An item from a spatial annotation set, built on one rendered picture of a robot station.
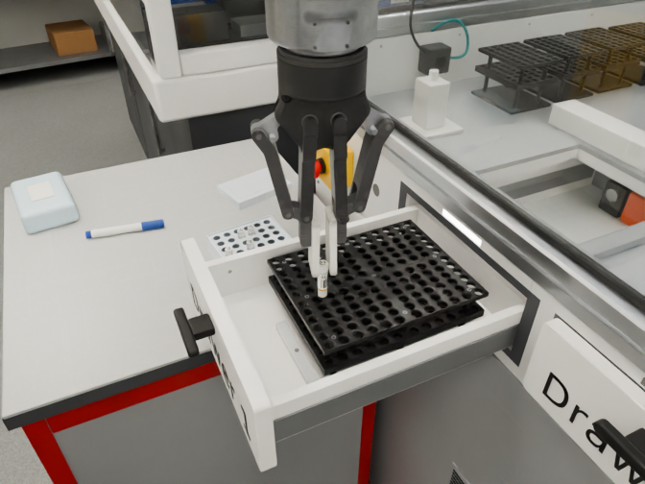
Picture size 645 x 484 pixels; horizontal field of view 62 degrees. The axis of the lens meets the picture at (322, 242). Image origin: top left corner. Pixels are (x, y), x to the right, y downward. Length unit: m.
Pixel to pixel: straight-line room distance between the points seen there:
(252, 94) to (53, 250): 0.62
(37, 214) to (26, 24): 3.68
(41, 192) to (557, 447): 0.96
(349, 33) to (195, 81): 0.94
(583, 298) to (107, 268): 0.73
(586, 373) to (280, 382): 0.33
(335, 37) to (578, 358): 0.40
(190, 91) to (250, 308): 0.73
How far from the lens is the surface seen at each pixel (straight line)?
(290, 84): 0.45
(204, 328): 0.61
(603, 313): 0.59
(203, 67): 1.34
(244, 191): 1.09
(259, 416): 0.52
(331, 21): 0.42
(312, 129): 0.47
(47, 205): 1.11
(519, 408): 0.76
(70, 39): 4.33
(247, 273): 0.74
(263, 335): 0.70
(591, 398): 0.62
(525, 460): 0.80
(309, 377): 0.63
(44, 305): 0.95
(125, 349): 0.83
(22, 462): 1.76
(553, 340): 0.63
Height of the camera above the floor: 1.34
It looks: 37 degrees down
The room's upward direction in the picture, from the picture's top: straight up
